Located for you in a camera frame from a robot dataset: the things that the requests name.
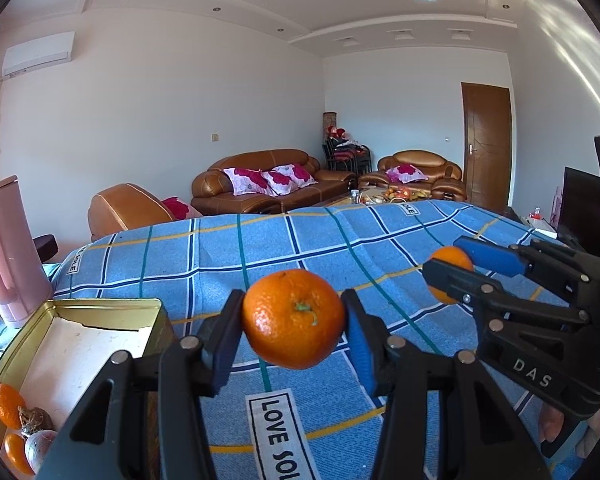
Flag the white pillow red flowers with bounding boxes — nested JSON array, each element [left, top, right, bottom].
[[261, 163, 317, 197], [222, 167, 281, 197], [385, 163, 428, 184]]

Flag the black round stool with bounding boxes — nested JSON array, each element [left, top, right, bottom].
[[32, 233, 59, 263]]

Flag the brown leather three-seat sofa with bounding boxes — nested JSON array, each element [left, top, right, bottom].
[[191, 149, 358, 216]]

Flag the purple passion fruit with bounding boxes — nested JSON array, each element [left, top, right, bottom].
[[24, 429, 60, 475]]

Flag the brown wooden door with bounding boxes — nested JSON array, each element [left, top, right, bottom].
[[461, 82, 512, 213]]

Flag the blue checked blanket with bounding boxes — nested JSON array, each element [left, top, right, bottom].
[[0, 199, 596, 480]]

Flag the person's right hand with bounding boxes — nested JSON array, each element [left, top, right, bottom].
[[537, 400, 600, 461]]

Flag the white side cabinet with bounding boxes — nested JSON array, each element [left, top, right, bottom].
[[502, 205, 568, 241]]

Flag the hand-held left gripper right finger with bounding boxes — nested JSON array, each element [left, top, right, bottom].
[[341, 288, 543, 480]]

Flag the coffee table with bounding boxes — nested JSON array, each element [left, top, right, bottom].
[[325, 185, 433, 207]]

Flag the stacked dark chairs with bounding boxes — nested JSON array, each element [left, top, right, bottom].
[[321, 141, 372, 175]]

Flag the pink electric kettle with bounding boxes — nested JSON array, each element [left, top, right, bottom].
[[0, 175, 53, 329]]

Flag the gold rectangular tin box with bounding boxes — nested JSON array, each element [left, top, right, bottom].
[[0, 298, 176, 480]]

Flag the dark brown mangosteen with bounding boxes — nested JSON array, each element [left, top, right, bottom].
[[19, 406, 55, 436]]

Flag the white wall air conditioner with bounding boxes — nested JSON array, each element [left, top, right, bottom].
[[1, 31, 76, 78]]

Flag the black television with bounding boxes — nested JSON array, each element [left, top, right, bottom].
[[557, 166, 600, 248]]

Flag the orange with green stem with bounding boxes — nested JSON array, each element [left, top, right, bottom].
[[241, 268, 347, 370]]

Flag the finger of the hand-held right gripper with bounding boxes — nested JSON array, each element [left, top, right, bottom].
[[422, 257, 596, 328], [453, 236, 600, 307]]

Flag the brown leather armchair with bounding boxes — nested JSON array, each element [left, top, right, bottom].
[[88, 183, 203, 242], [358, 150, 468, 203]]

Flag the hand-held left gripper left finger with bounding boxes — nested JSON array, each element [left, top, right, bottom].
[[37, 289, 246, 480]]

